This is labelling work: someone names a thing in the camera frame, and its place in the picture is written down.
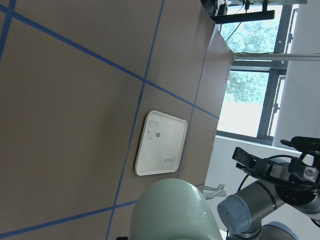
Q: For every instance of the green cup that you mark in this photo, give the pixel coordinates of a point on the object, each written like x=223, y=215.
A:
x=173, y=209

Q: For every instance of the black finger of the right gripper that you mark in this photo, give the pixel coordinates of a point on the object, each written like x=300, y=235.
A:
x=244, y=160

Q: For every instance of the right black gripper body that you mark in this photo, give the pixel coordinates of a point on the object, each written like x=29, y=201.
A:
x=298, y=173

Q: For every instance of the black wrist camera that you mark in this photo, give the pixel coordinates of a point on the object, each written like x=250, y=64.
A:
x=303, y=144

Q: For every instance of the white rabbit tray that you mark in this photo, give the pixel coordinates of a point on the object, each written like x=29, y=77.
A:
x=161, y=144

